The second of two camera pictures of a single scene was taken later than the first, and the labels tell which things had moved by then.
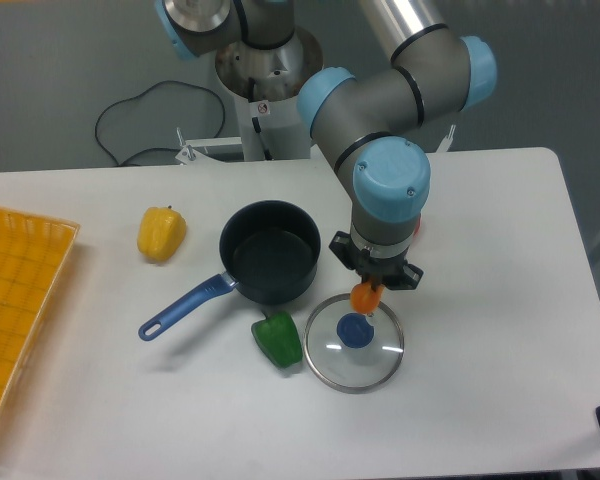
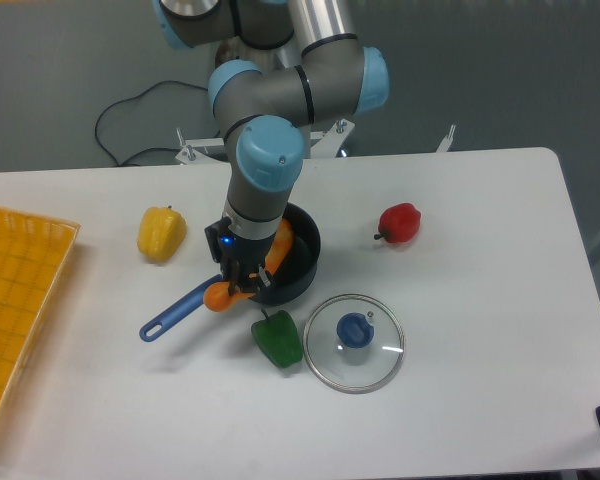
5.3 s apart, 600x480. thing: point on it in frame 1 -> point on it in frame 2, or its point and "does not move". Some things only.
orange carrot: (364, 298) -> (218, 296)
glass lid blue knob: (353, 352) does not move
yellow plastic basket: (22, 258) does not move
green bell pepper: (279, 338) does not move
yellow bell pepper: (160, 233) does not move
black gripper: (393, 271) -> (240, 259)
